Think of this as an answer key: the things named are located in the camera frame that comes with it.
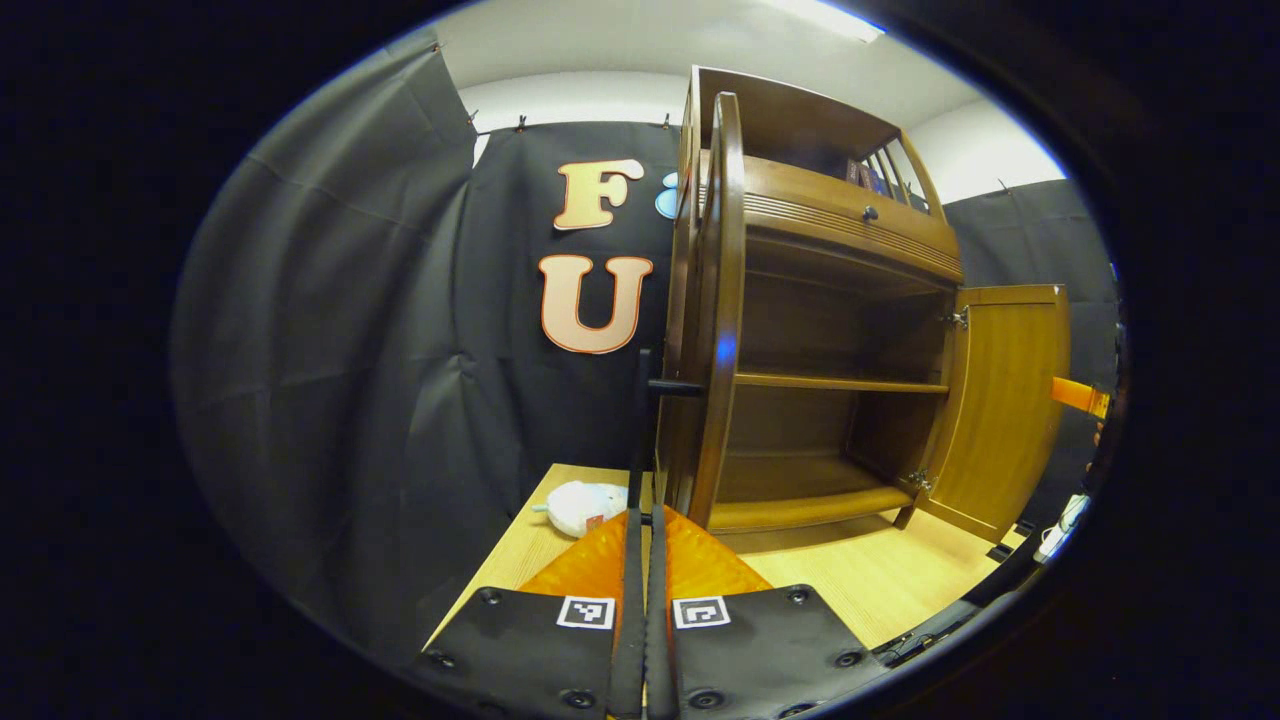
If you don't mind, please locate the wooden shoe cabinet door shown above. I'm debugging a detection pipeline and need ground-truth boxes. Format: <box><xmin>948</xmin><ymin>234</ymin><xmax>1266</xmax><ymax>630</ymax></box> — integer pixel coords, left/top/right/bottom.
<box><xmin>920</xmin><ymin>285</ymin><xmax>1071</xmax><ymax>544</ymax></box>
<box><xmin>690</xmin><ymin>92</ymin><xmax>747</xmax><ymax>531</ymax></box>

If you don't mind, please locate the wooden cabinet shelf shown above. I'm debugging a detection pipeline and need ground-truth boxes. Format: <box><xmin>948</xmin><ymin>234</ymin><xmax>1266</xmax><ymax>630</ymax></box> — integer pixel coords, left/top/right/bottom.
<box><xmin>735</xmin><ymin>372</ymin><xmax>949</xmax><ymax>395</ymax></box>

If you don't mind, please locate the white plush toy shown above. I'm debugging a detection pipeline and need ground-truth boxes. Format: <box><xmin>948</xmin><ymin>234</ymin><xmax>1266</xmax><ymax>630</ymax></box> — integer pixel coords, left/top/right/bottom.
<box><xmin>530</xmin><ymin>480</ymin><xmax>629</xmax><ymax>539</ymax></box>

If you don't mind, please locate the wooden cabinet drawer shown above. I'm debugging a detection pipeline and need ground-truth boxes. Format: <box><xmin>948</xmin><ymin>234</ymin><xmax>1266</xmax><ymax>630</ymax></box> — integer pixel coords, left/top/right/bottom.
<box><xmin>700</xmin><ymin>155</ymin><xmax>964</xmax><ymax>284</ymax></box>

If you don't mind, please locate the black backdrop cloth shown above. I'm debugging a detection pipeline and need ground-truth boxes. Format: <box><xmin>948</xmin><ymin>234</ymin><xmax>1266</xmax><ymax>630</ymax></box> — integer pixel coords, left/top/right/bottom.
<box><xmin>170</xmin><ymin>30</ymin><xmax>1121</xmax><ymax>661</ymax></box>

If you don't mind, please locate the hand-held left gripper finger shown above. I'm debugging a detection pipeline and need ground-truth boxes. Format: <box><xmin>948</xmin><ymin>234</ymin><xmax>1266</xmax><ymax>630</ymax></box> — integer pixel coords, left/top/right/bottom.
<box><xmin>648</xmin><ymin>348</ymin><xmax>891</xmax><ymax>720</ymax></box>
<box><xmin>415</xmin><ymin>348</ymin><xmax>649</xmax><ymax>720</ymax></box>

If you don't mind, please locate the wooden double-door shoe cabinet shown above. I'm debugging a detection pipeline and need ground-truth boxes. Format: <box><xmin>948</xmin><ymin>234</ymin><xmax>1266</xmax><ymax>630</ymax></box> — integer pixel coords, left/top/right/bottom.
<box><xmin>655</xmin><ymin>65</ymin><xmax>1071</xmax><ymax>546</ymax></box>

